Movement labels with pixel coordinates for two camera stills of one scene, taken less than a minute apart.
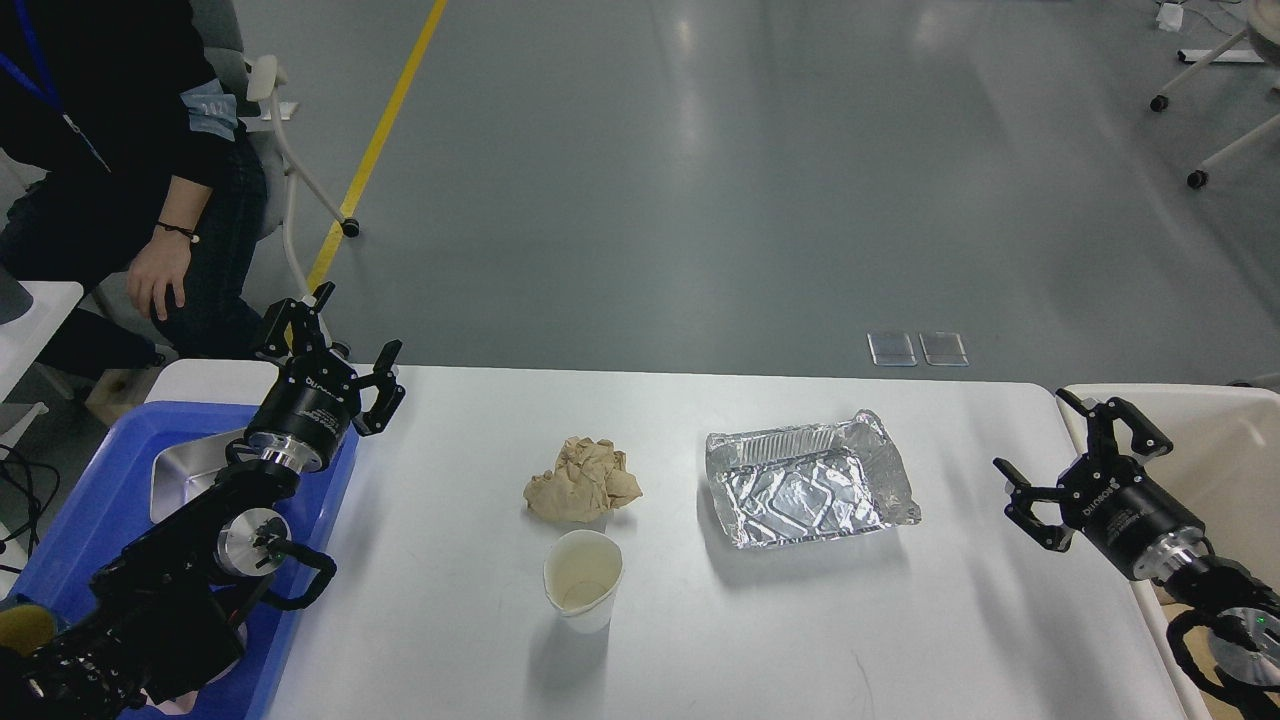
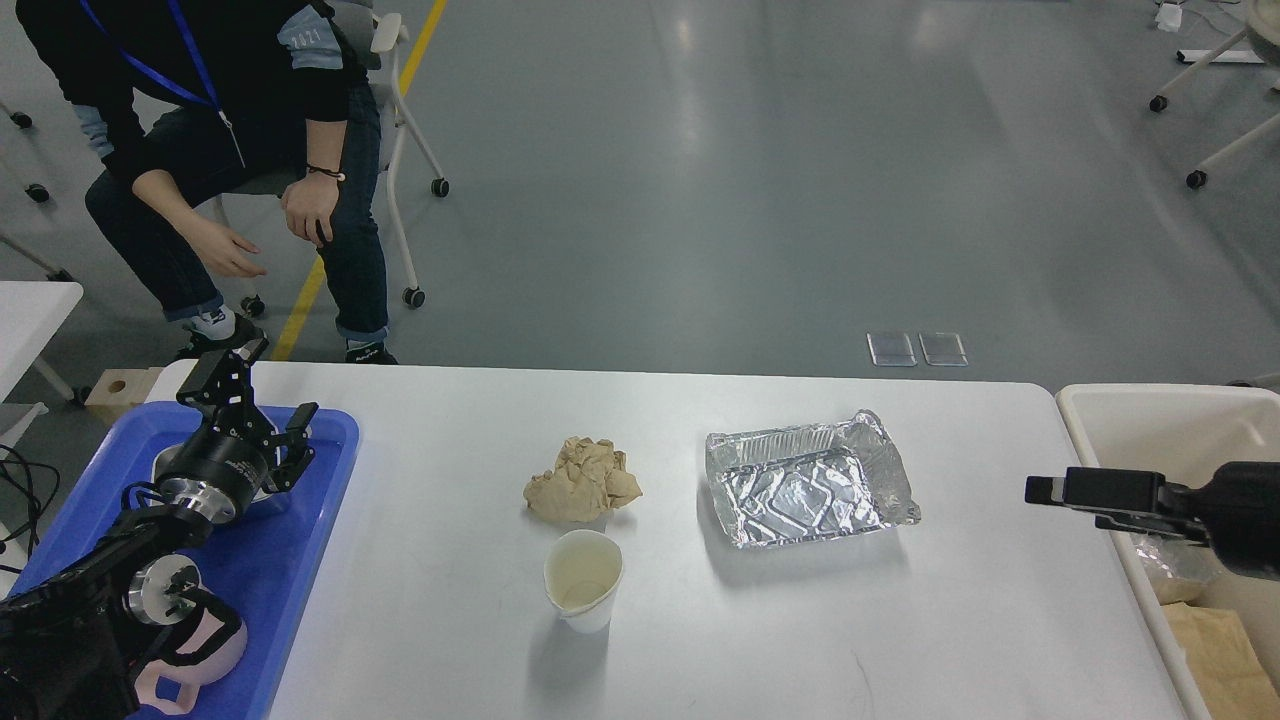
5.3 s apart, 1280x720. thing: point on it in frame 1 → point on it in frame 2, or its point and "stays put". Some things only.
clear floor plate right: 943,349 stays put
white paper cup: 582,571 stays put
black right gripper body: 1117,503 → 1240,508
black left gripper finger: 301,319 → 221,380
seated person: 118,157 → 193,99
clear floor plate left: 892,349 stays put
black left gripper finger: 390,392 → 292,449
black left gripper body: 306,414 → 217,469
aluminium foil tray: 789,485 stays put
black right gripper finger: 1022,495 → 1135,499
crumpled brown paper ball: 588,480 stays put
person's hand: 162,260 → 309,204
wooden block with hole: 120,390 stays put
